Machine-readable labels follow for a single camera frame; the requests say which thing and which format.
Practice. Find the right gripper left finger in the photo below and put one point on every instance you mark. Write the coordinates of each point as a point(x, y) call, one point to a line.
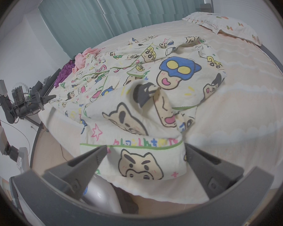
point(80, 171)

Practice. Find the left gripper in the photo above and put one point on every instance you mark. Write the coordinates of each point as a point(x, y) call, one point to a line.
point(34, 102)

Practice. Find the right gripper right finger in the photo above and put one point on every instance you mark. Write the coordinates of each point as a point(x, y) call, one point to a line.
point(209, 173)

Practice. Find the white printed pyjama top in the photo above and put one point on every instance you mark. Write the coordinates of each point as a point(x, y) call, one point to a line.
point(136, 102)

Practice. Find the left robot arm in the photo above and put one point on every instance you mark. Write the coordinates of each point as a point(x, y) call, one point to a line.
point(26, 107)

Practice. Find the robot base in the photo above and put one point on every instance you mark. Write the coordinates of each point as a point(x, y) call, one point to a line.
point(101, 196)

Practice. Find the bed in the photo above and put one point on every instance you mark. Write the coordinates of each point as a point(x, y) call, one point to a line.
point(245, 90)

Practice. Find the purple garment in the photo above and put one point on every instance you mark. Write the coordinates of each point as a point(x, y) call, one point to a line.
point(63, 73)

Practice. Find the pink garment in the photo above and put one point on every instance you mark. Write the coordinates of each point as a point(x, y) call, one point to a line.
point(85, 59)

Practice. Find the blue-green curtain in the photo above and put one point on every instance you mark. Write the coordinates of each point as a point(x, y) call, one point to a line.
point(73, 20)
point(143, 6)

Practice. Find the white printed pillow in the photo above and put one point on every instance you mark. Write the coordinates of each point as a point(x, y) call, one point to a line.
point(226, 25)

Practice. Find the grey bedside table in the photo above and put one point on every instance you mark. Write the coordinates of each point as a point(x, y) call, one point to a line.
point(205, 7)

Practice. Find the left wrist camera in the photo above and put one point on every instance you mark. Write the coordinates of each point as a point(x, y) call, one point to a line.
point(17, 94)

